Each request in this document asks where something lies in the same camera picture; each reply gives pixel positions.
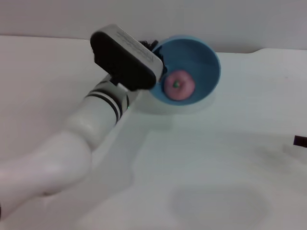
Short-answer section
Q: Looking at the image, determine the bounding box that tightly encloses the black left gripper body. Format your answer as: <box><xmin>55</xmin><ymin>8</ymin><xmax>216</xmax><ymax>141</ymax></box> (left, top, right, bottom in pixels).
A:
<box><xmin>138</xmin><ymin>38</ymin><xmax>159</xmax><ymax>52</ymax></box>

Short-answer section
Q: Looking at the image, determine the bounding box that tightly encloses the blue bowl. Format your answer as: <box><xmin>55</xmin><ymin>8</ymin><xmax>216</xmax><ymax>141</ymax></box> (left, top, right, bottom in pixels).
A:
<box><xmin>149</xmin><ymin>35</ymin><xmax>222</xmax><ymax>107</ymax></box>

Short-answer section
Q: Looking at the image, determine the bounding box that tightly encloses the pink peach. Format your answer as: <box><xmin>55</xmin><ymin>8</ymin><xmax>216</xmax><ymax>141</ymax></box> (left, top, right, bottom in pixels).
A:
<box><xmin>164</xmin><ymin>69</ymin><xmax>196</xmax><ymax>101</ymax></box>

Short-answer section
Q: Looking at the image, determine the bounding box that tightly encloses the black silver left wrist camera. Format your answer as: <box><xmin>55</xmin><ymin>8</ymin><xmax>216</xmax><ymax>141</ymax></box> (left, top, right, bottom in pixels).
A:
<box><xmin>90</xmin><ymin>23</ymin><xmax>166</xmax><ymax>92</ymax></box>

